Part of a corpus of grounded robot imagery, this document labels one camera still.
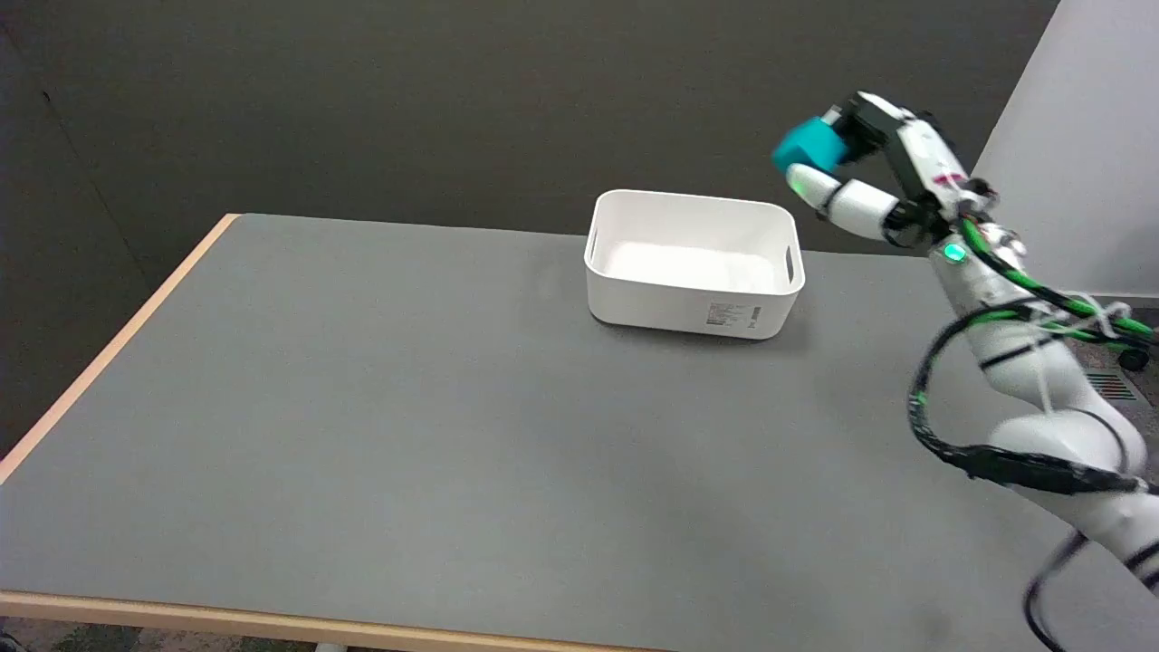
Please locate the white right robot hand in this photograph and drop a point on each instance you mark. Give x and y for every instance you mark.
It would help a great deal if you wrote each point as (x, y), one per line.
(914, 163)

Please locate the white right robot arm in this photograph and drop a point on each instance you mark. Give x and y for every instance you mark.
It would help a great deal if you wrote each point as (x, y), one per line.
(1050, 389)

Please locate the blue wooden cube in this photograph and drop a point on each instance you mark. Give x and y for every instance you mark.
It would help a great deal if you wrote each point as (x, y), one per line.
(809, 145)

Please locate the white plastic storage box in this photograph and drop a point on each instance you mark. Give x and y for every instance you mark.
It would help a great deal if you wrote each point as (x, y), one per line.
(693, 264)

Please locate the black caster wheel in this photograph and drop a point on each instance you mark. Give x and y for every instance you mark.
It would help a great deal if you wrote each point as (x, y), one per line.
(1134, 359)

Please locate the floor vent grille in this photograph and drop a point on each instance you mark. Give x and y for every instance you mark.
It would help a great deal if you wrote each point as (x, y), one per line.
(1112, 387)

